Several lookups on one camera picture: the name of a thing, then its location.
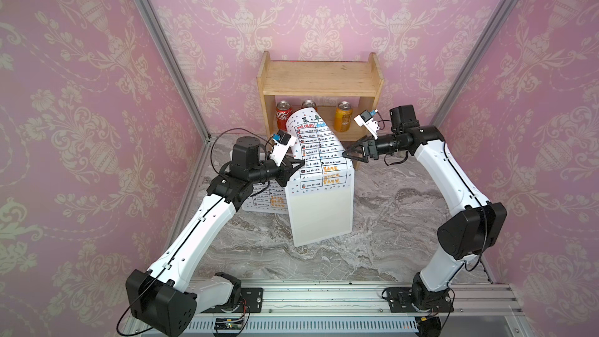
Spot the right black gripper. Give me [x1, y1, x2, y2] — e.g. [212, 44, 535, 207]
[344, 134, 405, 166]

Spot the paper menu sheet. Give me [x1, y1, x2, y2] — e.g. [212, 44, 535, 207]
[285, 108, 354, 196]
[251, 181, 287, 212]

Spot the white rack board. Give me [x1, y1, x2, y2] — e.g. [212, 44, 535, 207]
[285, 168, 355, 247]
[242, 181, 289, 215]

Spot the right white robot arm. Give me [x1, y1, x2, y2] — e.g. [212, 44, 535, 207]
[343, 105, 507, 313]

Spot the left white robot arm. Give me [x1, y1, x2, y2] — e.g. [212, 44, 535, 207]
[126, 130, 305, 336]

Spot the orange soda can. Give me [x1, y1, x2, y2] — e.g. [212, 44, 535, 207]
[334, 101, 353, 133]

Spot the red cola can left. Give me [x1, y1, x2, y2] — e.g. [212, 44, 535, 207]
[275, 101, 293, 131]

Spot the red cola can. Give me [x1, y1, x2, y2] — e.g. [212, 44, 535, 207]
[275, 101, 293, 131]
[301, 99, 318, 111]

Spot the red cola can middle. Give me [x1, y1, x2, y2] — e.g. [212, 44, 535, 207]
[301, 99, 318, 111]

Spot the wooden two-tier shelf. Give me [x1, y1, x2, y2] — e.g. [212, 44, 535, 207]
[256, 51, 385, 169]

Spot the small green circuit board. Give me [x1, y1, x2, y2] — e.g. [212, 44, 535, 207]
[215, 318, 246, 332]

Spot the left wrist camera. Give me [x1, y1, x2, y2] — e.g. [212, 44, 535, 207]
[269, 129, 297, 166]

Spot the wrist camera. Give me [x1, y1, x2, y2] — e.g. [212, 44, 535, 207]
[354, 109, 381, 140]
[269, 129, 297, 166]

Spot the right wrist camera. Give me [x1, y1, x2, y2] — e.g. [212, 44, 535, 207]
[354, 109, 381, 140]

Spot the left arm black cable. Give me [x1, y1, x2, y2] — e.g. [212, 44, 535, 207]
[209, 127, 277, 183]

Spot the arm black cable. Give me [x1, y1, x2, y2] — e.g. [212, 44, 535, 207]
[209, 127, 277, 183]
[462, 210, 490, 273]

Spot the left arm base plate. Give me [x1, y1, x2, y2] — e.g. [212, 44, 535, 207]
[203, 287, 264, 314]

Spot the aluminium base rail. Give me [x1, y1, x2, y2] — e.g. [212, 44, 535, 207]
[179, 279, 533, 336]

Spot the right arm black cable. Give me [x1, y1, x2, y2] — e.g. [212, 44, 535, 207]
[462, 210, 490, 273]

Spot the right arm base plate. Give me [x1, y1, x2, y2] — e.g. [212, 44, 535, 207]
[381, 287, 454, 315]

